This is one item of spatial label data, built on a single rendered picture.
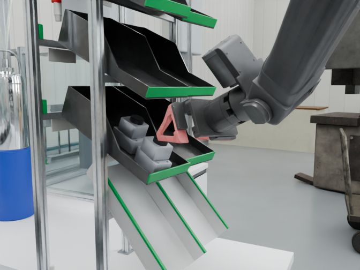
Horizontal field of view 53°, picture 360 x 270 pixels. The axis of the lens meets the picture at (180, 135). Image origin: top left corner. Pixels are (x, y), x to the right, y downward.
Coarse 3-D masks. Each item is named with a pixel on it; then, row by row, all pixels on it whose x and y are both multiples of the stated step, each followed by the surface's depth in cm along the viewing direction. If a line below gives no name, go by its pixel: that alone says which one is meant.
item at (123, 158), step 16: (80, 96) 76; (112, 96) 89; (128, 96) 86; (64, 112) 80; (80, 112) 77; (112, 112) 89; (128, 112) 86; (144, 112) 83; (80, 128) 77; (112, 128) 84; (112, 144) 72; (128, 160) 70; (176, 160) 79; (144, 176) 68; (160, 176) 70
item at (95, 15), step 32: (32, 0) 75; (96, 0) 67; (32, 32) 75; (96, 32) 67; (32, 64) 75; (96, 64) 68; (32, 96) 77; (96, 96) 69; (32, 128) 78; (96, 128) 70; (32, 160) 79; (96, 160) 71; (96, 192) 72; (96, 224) 73; (96, 256) 74
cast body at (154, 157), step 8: (152, 136) 73; (144, 144) 71; (152, 144) 70; (160, 144) 70; (168, 144) 72; (136, 152) 76; (144, 152) 71; (152, 152) 70; (160, 152) 70; (168, 152) 71; (136, 160) 73; (144, 160) 71; (152, 160) 70; (160, 160) 71; (168, 160) 72; (144, 168) 71; (152, 168) 70; (160, 168) 70; (168, 168) 72
